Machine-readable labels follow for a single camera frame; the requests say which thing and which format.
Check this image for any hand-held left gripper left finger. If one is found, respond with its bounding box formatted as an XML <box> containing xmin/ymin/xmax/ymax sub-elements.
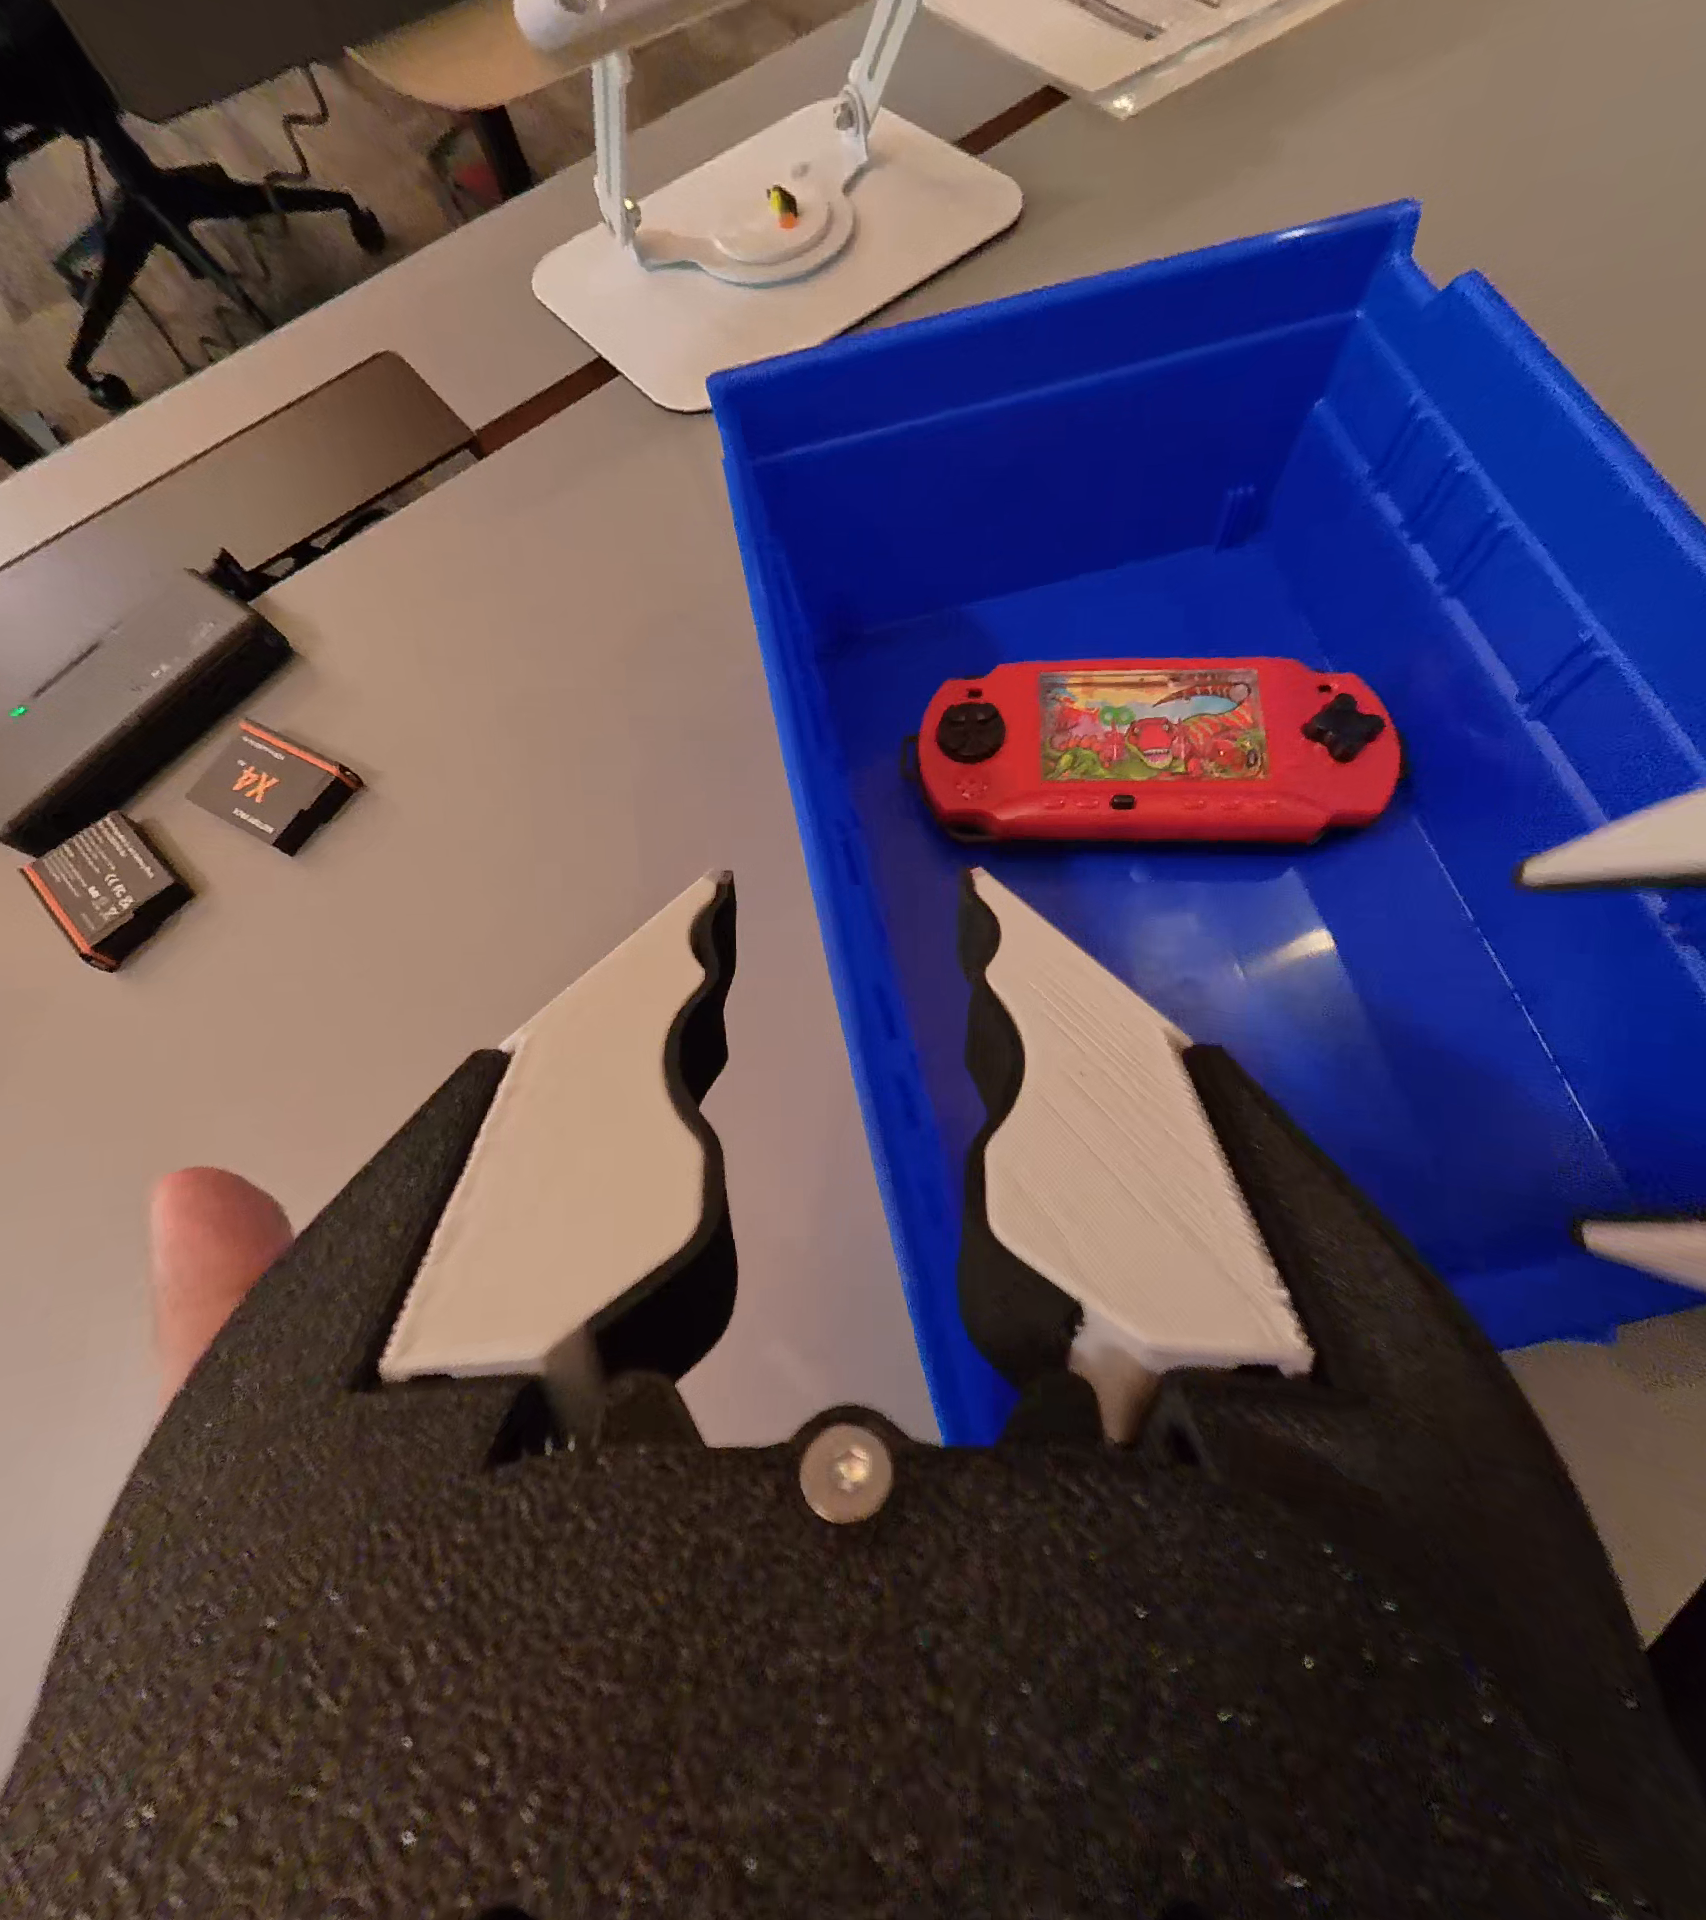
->
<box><xmin>376</xmin><ymin>870</ymin><xmax>743</xmax><ymax>1457</ymax></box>

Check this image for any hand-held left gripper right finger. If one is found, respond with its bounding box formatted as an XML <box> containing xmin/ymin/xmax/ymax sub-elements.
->
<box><xmin>955</xmin><ymin>866</ymin><xmax>1318</xmax><ymax>1449</ymax></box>

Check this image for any blue plastic bin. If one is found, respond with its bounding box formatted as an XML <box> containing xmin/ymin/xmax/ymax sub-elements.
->
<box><xmin>706</xmin><ymin>197</ymin><xmax>1706</xmax><ymax>1449</ymax></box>

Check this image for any red handheld game toy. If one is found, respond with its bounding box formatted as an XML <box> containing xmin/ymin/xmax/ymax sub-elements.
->
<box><xmin>917</xmin><ymin>655</ymin><xmax>1407</xmax><ymax>845</ymax></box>

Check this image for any person's left hand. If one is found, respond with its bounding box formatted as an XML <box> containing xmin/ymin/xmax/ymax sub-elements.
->
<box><xmin>149</xmin><ymin>1166</ymin><xmax>299</xmax><ymax>1412</ymax></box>

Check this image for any black red battery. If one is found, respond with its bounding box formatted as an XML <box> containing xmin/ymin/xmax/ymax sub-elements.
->
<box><xmin>21</xmin><ymin>809</ymin><xmax>198</xmax><ymax>974</ymax></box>
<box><xmin>184</xmin><ymin>719</ymin><xmax>369</xmax><ymax>857</ymax></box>

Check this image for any black flat power hub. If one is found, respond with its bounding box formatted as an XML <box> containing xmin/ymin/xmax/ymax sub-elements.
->
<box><xmin>0</xmin><ymin>576</ymin><xmax>299</xmax><ymax>857</ymax></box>

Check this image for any dark desk flap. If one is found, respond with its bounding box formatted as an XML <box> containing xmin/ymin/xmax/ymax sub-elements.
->
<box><xmin>0</xmin><ymin>347</ymin><xmax>485</xmax><ymax>722</ymax></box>

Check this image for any paper sheet in plastic sleeve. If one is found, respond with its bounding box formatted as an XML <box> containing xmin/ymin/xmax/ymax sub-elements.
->
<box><xmin>929</xmin><ymin>0</ymin><xmax>1351</xmax><ymax>120</ymax></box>

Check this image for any white laptop stand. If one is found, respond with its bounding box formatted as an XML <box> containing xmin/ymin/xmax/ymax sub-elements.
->
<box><xmin>512</xmin><ymin>0</ymin><xmax>1024</xmax><ymax>413</ymax></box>

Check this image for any black office chair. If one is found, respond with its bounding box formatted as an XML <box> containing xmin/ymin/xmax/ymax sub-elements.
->
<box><xmin>0</xmin><ymin>0</ymin><xmax>391</xmax><ymax>413</ymax></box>

